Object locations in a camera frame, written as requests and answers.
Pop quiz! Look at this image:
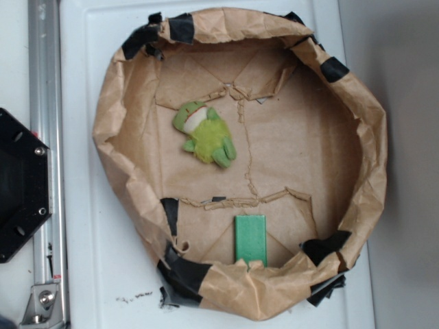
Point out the brown paper bag bin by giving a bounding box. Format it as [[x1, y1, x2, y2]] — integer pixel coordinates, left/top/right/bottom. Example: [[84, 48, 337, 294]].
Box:
[[93, 8, 388, 320]]

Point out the metal corner bracket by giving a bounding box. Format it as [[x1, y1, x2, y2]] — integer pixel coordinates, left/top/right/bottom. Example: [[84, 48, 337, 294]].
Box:
[[19, 283, 64, 328]]

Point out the green plush frog toy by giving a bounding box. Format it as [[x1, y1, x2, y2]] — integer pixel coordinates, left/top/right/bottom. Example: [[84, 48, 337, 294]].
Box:
[[172, 101, 237, 168]]

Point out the aluminium extrusion rail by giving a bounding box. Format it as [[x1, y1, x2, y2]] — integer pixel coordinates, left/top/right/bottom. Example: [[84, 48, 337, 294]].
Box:
[[28, 1, 70, 328]]

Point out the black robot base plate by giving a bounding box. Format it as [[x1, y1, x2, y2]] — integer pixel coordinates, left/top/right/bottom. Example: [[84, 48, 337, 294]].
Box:
[[1, 108, 51, 264]]

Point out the green rectangular block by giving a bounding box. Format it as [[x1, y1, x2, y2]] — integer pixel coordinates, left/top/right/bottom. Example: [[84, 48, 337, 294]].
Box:
[[234, 215, 268, 267]]

